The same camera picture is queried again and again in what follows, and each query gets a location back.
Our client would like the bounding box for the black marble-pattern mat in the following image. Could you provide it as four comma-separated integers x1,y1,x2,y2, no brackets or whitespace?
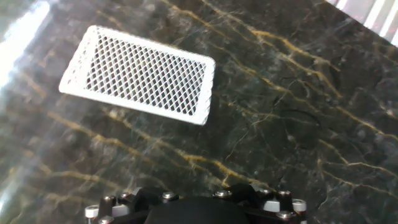
0,0,398,224

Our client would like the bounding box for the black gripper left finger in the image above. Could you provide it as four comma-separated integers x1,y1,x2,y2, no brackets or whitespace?
84,186,180,224

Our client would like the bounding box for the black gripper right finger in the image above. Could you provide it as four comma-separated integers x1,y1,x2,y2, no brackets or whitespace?
213,182,308,224

